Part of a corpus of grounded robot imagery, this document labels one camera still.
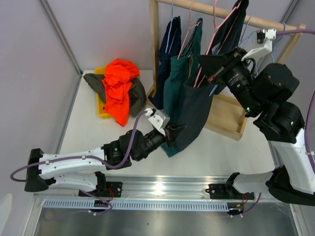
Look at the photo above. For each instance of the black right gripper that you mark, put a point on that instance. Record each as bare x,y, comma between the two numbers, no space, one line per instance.
212,64

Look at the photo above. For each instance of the pink hanger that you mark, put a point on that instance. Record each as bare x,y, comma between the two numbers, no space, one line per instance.
216,27
189,28

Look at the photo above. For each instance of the yellow plastic tray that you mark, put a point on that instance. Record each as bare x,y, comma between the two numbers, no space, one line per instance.
99,103

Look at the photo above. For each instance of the slotted grey cable duct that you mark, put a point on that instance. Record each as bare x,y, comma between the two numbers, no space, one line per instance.
138,205

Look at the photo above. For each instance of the orange mesh shorts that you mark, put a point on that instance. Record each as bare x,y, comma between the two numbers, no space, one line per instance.
118,76

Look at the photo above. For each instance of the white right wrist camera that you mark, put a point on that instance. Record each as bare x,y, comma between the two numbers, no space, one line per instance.
262,44

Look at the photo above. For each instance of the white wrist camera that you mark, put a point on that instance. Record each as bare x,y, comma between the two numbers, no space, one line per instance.
262,44
158,119

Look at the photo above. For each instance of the aluminium mounting rail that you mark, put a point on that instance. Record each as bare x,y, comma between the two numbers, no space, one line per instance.
134,188

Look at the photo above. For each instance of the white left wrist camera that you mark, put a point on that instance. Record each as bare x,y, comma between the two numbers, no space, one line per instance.
158,119

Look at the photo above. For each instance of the teal green shorts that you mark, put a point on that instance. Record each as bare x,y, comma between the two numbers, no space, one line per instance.
181,70

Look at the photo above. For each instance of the black shorts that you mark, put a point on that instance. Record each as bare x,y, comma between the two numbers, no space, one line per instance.
198,92

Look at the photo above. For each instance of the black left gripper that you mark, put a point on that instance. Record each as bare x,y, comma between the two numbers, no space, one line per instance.
171,133

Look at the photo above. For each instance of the olive green shorts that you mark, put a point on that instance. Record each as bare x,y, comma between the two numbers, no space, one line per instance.
137,95

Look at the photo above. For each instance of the navy blue shorts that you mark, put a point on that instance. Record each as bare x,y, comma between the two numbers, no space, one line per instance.
165,67

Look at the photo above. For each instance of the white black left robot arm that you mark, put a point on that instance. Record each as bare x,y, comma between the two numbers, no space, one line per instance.
84,170

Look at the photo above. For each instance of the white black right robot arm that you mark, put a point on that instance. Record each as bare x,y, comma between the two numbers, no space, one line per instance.
265,97

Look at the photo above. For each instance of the wooden clothes rack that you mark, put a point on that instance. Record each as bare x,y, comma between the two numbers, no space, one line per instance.
226,115

